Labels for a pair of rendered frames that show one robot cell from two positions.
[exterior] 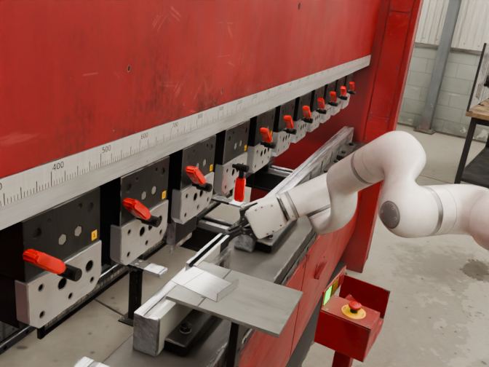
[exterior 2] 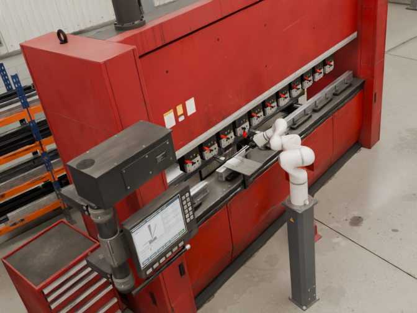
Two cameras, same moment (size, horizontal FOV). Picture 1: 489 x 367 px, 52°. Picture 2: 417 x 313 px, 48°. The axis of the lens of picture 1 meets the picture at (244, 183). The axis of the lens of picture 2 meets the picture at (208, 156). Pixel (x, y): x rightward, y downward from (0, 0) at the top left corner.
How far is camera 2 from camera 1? 2.68 m
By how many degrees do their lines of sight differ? 26
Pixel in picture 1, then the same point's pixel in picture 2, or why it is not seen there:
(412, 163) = (277, 130)
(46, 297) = (189, 167)
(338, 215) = not seen: hidden behind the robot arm
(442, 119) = not seen: outside the picture
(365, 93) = (357, 51)
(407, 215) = (272, 145)
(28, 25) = (180, 125)
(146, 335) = (219, 176)
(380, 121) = (367, 66)
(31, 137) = (183, 141)
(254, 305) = (246, 167)
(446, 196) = (284, 139)
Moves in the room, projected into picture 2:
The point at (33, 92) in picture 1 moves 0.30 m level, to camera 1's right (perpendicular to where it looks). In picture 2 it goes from (182, 135) to (222, 138)
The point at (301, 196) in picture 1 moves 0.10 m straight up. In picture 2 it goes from (269, 133) to (269, 122)
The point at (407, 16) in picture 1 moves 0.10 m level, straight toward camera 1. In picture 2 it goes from (372, 9) to (368, 12)
